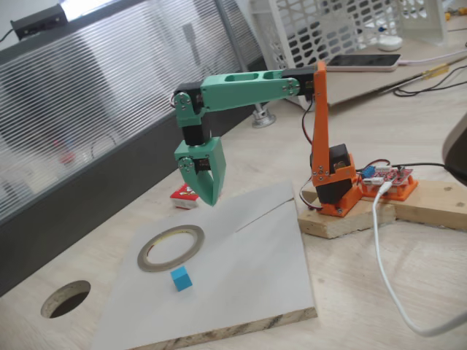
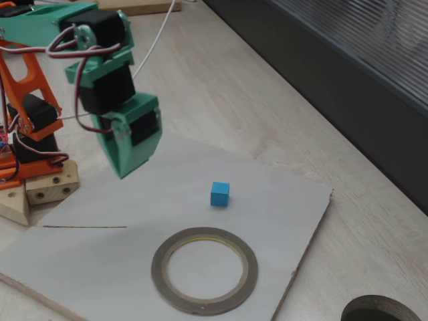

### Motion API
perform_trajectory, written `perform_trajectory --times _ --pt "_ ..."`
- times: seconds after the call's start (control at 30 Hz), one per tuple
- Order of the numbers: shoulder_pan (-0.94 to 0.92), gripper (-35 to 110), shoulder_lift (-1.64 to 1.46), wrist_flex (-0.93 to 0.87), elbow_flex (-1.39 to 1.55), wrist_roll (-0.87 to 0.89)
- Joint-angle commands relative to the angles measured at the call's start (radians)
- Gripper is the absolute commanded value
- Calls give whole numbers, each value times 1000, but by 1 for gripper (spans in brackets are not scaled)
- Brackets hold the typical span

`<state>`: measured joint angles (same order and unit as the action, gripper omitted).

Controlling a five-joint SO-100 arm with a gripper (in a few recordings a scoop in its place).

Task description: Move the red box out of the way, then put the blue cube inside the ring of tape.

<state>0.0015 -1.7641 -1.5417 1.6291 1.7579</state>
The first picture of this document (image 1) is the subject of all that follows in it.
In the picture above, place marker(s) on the ribbed glass desk partition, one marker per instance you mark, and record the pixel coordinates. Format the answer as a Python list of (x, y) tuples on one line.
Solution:
[(109, 109)]

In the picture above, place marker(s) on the red circuit board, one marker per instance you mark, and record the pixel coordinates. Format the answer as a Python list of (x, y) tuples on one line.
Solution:
[(394, 175)]

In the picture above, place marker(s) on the metal partition foot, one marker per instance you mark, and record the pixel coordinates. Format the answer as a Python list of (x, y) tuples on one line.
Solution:
[(263, 119)]

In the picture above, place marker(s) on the blue cube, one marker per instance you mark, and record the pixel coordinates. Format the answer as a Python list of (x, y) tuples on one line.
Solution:
[(181, 280)]

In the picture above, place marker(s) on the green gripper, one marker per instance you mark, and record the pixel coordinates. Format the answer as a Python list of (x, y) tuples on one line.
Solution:
[(204, 151)]

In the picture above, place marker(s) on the black depth camera sensor bar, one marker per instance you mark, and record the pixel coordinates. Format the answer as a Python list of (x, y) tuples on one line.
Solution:
[(38, 22)]

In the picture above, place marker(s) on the brown cardboard sheet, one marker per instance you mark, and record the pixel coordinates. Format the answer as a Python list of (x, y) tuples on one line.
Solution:
[(365, 85)]

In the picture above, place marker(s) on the wooden plank with knots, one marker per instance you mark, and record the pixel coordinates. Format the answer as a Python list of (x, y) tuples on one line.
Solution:
[(430, 204)]

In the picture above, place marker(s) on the white plastic lattice basket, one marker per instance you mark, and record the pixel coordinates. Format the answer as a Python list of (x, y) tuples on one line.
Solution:
[(284, 43)]

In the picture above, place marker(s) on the red snowman print box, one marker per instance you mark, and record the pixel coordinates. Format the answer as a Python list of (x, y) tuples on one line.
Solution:
[(184, 198)]

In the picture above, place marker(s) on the smartphone with pink case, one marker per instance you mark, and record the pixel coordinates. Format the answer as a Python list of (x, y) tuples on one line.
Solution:
[(365, 62)]

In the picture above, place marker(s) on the wooden base block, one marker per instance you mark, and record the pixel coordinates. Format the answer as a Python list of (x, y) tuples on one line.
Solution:
[(346, 224)]

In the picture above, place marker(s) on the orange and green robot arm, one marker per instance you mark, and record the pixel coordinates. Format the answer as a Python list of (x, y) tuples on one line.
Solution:
[(248, 89)]

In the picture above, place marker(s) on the grey chipboard panel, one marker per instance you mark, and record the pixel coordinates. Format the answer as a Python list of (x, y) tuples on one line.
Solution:
[(237, 273)]

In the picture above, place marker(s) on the grey rounded object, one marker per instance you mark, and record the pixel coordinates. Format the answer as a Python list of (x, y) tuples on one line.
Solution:
[(458, 153)]

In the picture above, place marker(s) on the white earbuds case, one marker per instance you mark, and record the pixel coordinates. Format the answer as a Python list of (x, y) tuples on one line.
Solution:
[(389, 43)]

